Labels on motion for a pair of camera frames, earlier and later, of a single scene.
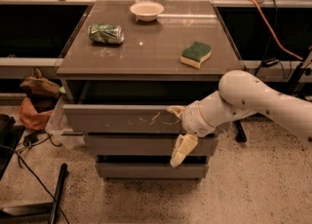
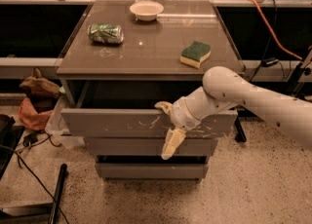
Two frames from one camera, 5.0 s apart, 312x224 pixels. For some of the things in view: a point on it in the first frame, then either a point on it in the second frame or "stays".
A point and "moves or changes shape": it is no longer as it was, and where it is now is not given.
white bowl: x=146 y=11 stays
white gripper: x=192 y=121 -> x=179 y=113
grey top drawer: x=122 y=119 moves or changes shape
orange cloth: x=31 y=118 stays
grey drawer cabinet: x=127 y=64 stays
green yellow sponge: x=195 y=55 stays
